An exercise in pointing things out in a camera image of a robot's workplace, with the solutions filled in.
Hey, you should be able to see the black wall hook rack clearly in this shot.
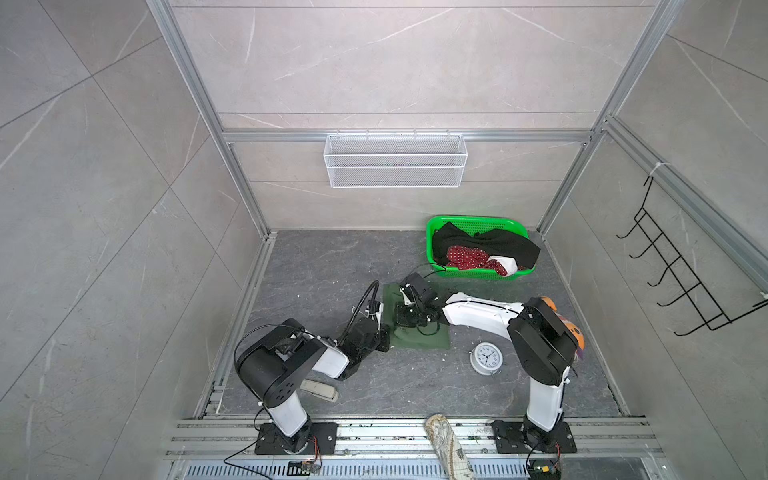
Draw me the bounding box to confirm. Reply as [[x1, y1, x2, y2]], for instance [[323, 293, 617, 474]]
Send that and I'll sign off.
[[616, 176, 767, 338]]

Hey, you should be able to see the black skirt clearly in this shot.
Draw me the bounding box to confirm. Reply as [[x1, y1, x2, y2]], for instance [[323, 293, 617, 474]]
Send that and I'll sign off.
[[431, 222, 541, 272]]

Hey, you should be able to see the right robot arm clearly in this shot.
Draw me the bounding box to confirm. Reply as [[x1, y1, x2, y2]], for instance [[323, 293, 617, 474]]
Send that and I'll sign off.
[[394, 273, 583, 454]]

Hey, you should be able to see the green skirt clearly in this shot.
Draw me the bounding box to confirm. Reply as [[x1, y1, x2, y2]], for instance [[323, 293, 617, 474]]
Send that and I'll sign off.
[[381, 283, 451, 350]]

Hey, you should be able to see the white garment in basket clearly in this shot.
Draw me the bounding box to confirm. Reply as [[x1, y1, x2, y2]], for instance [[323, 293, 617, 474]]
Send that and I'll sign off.
[[489, 256, 518, 277]]

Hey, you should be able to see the red polka dot skirt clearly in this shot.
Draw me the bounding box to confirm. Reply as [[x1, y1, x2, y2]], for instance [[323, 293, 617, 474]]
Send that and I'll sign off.
[[446, 245, 512, 277]]

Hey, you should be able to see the beige remote control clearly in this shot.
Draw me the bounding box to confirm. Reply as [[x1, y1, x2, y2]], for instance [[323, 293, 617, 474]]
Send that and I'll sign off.
[[301, 379, 339, 403]]

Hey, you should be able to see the patterned rolled cloth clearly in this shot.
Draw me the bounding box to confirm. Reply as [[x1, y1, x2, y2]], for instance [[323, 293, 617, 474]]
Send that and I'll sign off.
[[424, 414, 475, 480]]

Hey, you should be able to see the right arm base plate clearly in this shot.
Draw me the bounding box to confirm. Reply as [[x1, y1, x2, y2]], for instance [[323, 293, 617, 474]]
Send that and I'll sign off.
[[491, 418, 577, 454]]

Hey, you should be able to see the white alarm clock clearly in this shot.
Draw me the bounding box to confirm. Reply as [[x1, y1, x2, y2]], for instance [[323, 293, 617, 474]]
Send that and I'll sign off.
[[469, 342, 504, 376]]

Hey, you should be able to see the orange plush toy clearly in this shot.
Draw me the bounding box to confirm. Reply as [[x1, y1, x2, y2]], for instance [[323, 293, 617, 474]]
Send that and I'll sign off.
[[541, 296, 586, 361]]

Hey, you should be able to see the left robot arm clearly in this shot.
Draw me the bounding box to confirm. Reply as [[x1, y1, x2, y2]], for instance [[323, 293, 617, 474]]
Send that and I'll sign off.
[[233, 280, 390, 453]]

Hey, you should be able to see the green plastic basket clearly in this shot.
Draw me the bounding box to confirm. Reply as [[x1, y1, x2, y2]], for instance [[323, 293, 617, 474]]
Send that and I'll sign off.
[[426, 215, 536, 280]]

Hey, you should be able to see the white wire wall basket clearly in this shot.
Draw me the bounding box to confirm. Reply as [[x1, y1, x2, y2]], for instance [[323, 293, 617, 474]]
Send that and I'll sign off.
[[323, 133, 468, 189]]

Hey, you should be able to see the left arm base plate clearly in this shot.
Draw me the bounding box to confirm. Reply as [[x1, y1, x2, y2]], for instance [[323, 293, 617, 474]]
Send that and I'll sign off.
[[254, 422, 338, 456]]

